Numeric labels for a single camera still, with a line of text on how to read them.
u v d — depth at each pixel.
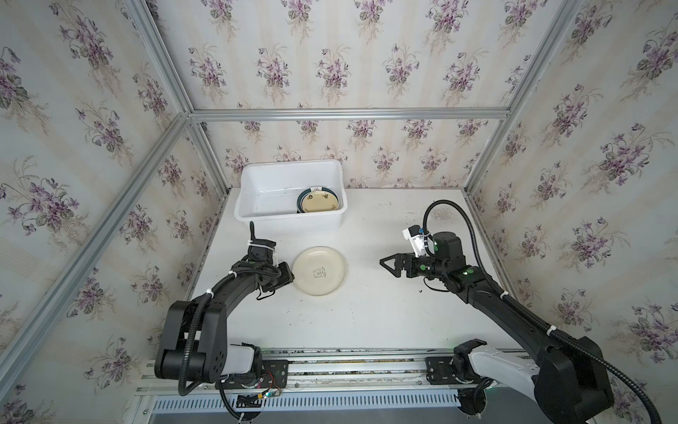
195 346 0.38
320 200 1.10
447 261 0.62
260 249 0.72
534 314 0.48
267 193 1.18
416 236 0.72
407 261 0.71
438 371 0.73
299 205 1.07
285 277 0.80
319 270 0.93
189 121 0.92
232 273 0.56
